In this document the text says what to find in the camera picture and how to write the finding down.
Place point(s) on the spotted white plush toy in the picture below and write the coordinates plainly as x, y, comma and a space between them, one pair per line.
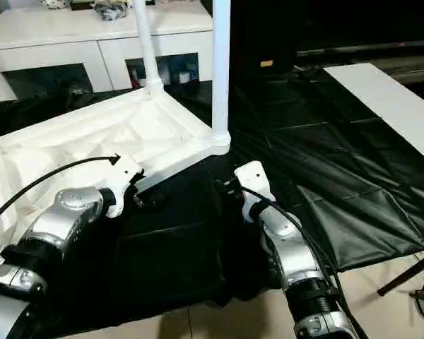
56, 3

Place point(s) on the dark frame with yellow cards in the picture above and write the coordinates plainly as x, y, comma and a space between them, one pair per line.
102, 3

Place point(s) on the white plastic table leg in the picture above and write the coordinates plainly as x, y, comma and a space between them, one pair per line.
220, 70
146, 46

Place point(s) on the small yellow label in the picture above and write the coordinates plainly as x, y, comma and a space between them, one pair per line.
266, 63

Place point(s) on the white plastic table top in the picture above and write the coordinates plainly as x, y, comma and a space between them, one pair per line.
92, 116

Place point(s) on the red and white container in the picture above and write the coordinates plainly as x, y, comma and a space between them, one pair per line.
136, 77

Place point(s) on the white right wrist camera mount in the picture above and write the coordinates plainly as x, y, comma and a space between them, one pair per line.
254, 180

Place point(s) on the bag of black items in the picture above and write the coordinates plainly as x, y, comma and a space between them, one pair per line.
109, 10

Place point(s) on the black plastic mat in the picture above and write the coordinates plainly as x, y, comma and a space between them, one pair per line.
339, 148

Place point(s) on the black tripod leg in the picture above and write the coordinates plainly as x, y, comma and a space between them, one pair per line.
408, 272

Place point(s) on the white sideboard cabinet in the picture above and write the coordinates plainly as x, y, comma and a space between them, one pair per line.
56, 31

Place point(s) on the white flat board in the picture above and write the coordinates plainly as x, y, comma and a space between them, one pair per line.
385, 95

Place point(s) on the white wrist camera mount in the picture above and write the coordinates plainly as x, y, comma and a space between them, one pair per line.
254, 180
125, 173

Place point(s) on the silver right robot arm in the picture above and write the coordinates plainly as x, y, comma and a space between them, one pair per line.
286, 247

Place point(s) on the black low cabinet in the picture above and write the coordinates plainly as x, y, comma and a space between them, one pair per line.
339, 24

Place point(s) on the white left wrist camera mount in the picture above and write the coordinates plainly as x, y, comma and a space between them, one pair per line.
125, 173

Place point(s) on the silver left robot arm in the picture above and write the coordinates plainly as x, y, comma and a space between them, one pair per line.
70, 205

